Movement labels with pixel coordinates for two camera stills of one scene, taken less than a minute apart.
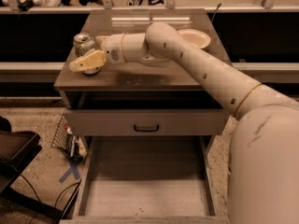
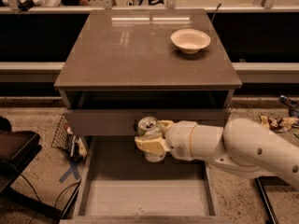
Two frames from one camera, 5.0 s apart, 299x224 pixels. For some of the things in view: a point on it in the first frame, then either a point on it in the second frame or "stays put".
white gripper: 112,49 → 177,139
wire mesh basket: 68,143 stays put
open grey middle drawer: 147,179 stays put
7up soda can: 82,43 → 148,127
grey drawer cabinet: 147,158 stays put
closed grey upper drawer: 145,121 stays put
